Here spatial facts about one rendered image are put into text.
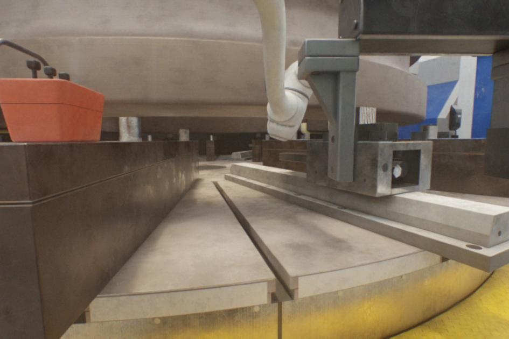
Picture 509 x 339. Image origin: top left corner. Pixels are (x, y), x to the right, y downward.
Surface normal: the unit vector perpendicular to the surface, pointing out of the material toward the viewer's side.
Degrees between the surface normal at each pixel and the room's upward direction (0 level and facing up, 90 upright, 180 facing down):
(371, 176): 90
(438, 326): 0
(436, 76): 90
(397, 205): 71
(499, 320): 0
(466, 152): 90
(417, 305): 90
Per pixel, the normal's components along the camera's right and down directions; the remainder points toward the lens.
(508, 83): -1.00, 0.01
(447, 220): -0.85, -0.26
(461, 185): -0.65, 0.09
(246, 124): -0.28, 0.11
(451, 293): 0.49, 0.09
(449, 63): -0.90, 0.05
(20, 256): 0.07, 0.11
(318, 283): 0.29, 0.11
